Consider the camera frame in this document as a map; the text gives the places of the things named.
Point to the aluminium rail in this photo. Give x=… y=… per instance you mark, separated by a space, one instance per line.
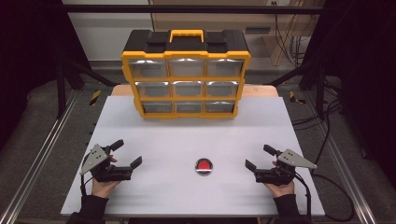
x=345 y=174
x=37 y=158

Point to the round red-lidded metal tin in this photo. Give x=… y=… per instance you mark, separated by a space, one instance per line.
x=204 y=165

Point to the grid of clear drawers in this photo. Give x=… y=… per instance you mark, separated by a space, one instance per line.
x=205 y=88

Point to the person's right hand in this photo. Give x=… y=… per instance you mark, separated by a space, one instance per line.
x=281 y=189

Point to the yellow black organizer cabinet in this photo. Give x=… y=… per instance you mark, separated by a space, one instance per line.
x=186 y=43

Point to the dark curtain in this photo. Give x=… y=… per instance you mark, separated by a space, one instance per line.
x=28 y=62
x=364 y=77

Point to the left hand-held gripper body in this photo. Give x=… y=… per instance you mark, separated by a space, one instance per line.
x=101 y=172

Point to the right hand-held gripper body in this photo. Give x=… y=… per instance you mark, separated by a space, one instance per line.
x=277 y=175

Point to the clear plastic organizer drawer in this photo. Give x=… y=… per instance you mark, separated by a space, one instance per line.
x=148 y=69

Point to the person's left hand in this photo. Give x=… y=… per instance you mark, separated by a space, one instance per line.
x=104 y=188

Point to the yellow black hazard tape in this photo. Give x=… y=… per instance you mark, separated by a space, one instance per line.
x=294 y=98
x=95 y=97

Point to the black metal stand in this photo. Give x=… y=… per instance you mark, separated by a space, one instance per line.
x=320 y=90
x=62 y=93

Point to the black horizontal bar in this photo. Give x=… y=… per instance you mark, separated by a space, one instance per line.
x=124 y=8

